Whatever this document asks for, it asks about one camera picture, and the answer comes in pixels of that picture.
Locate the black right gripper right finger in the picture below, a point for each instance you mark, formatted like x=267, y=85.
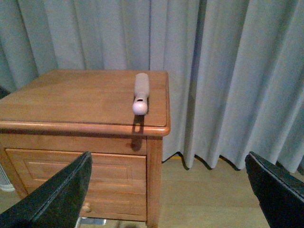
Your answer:
x=280, y=195

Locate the wooden round door knob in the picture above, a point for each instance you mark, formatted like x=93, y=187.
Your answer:
x=86, y=207

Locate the light green curtain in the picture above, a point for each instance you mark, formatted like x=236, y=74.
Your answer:
x=236, y=67

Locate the wooden nightstand cabinet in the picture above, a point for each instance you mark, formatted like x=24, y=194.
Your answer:
x=61, y=114

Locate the beige hand brush black bristles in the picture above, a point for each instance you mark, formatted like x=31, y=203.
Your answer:
x=141, y=93

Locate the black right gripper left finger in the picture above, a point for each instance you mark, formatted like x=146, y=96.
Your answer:
x=57, y=202

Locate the white ribbed object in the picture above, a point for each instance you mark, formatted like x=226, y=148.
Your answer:
x=5, y=184

